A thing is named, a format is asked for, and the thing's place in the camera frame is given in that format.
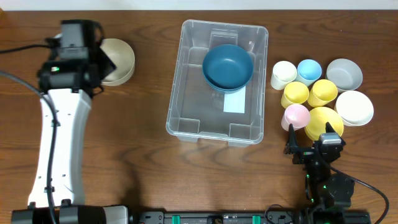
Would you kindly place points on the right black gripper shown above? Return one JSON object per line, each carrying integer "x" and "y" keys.
{"x": 304, "y": 153}

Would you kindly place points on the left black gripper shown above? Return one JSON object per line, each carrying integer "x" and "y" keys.
{"x": 108, "y": 66}

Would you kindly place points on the pink cup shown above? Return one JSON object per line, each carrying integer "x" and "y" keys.
{"x": 297, "y": 115}

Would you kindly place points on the cream large bowl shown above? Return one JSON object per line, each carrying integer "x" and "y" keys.
{"x": 122, "y": 55}

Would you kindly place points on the yellow cup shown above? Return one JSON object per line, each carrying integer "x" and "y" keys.
{"x": 294, "y": 93}
{"x": 322, "y": 92}

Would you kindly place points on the dark blue bowl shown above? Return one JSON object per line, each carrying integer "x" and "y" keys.
{"x": 227, "y": 60}
{"x": 230, "y": 84}

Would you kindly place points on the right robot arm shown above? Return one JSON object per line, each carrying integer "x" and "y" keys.
{"x": 330, "y": 193}

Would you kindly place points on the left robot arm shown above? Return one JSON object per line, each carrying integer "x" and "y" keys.
{"x": 57, "y": 195}

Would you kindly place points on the clear plastic storage container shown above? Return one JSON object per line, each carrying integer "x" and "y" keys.
{"x": 195, "y": 109}

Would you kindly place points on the yellow small bowl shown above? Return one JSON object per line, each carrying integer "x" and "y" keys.
{"x": 318, "y": 118}

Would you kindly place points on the white small bowl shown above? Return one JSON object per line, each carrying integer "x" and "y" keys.
{"x": 355, "y": 108}

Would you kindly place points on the light blue cup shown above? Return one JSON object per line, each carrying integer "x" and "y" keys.
{"x": 308, "y": 71}

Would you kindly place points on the cream white cup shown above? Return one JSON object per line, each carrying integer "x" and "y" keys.
{"x": 283, "y": 73}

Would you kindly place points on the grey small bowl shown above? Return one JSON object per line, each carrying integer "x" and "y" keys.
{"x": 345, "y": 74}

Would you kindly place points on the white label sticker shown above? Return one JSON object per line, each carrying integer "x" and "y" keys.
{"x": 235, "y": 102}

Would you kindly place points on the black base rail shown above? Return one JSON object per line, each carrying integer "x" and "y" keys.
{"x": 271, "y": 216}

